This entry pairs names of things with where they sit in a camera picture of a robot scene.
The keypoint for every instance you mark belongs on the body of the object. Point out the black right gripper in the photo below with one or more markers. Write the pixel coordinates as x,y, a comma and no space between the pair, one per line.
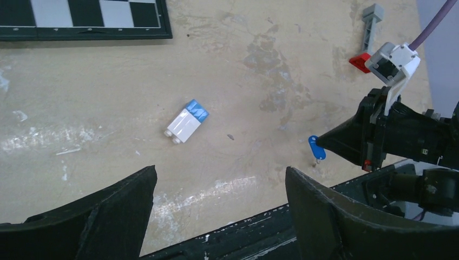
378,129

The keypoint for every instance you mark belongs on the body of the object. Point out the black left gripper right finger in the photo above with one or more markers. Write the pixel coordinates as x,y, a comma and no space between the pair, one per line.
330,225

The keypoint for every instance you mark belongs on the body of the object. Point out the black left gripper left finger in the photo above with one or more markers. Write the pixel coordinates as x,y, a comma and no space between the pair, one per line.
108,224

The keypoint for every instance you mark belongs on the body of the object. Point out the blue key tag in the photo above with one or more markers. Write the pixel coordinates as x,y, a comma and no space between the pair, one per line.
317,151

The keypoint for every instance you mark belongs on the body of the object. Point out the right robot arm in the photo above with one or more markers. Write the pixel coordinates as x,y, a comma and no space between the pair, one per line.
435,190

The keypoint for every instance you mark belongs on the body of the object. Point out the red toy base piece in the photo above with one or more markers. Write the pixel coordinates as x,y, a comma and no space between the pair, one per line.
359,61

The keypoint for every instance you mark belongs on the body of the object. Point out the white and blue toy brick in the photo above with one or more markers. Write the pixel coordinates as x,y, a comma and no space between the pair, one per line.
186,122

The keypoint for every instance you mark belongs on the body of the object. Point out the black and white chessboard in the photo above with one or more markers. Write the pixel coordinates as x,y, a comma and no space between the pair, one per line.
64,20

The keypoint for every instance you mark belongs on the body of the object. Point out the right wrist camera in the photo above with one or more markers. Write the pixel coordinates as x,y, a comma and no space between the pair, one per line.
394,65

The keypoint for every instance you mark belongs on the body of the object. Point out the grey toy brick post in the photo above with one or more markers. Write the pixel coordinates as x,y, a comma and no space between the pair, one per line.
370,16

